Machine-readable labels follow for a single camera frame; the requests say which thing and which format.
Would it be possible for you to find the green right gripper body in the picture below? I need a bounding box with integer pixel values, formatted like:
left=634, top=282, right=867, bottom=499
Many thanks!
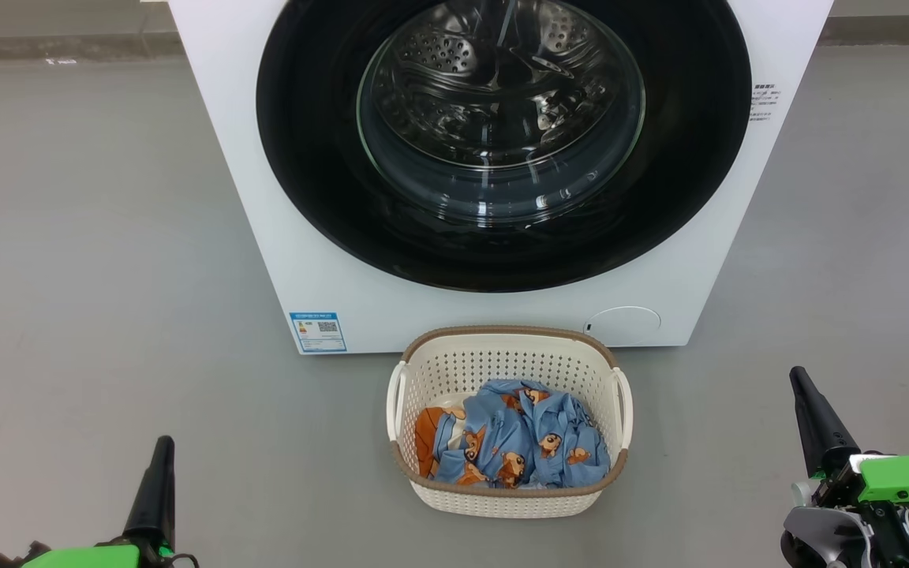
left=782, top=451, right=909, bottom=568

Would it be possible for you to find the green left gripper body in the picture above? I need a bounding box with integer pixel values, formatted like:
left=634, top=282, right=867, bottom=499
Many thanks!
left=0, top=536, right=179, bottom=568

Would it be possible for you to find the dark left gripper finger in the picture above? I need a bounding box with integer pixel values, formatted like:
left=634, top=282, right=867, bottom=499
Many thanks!
left=123, top=435, right=176, bottom=549

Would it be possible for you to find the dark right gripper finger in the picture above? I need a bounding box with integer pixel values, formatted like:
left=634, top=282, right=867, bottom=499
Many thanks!
left=790, top=366, right=862, bottom=478

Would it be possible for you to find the round black glass washer door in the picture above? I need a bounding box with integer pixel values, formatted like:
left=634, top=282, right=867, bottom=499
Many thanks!
left=256, top=0, right=754, bottom=294

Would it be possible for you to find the white front-load washing machine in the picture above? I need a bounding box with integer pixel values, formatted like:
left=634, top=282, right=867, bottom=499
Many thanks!
left=166, top=0, right=834, bottom=356

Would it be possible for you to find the perforated steel washer drum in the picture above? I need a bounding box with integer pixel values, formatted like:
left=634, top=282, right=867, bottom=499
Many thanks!
left=372, top=0, right=638, bottom=170

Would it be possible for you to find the round white filter cover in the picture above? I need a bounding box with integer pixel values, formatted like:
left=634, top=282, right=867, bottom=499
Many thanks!
left=585, top=306, right=662, bottom=348

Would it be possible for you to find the blue energy label sticker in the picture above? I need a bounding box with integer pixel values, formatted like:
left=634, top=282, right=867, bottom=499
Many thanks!
left=290, top=312, right=347, bottom=354

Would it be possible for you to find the cream perforated laundry basket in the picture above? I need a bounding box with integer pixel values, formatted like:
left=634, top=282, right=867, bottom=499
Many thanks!
left=386, top=325, right=634, bottom=520

